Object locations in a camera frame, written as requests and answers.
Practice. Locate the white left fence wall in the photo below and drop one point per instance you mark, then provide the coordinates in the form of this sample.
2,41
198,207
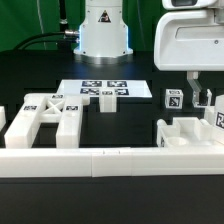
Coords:
2,117

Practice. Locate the small white center block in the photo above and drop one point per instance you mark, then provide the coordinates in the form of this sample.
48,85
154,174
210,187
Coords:
107,101

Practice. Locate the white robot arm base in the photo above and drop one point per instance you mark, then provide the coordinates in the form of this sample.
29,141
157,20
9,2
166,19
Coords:
103,35

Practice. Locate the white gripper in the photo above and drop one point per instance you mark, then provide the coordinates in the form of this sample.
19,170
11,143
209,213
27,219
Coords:
189,41

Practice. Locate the white fence wall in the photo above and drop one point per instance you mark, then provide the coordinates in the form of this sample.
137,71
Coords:
18,163
2,117

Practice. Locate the white chair seat part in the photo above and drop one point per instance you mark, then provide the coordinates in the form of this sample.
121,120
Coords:
184,132

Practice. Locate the white front fence wall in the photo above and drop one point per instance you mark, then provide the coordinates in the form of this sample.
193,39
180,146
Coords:
18,163

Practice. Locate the white chair back frame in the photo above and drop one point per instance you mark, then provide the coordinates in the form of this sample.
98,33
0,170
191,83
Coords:
64,110

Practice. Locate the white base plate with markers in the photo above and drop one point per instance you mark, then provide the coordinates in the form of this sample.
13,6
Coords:
93,88

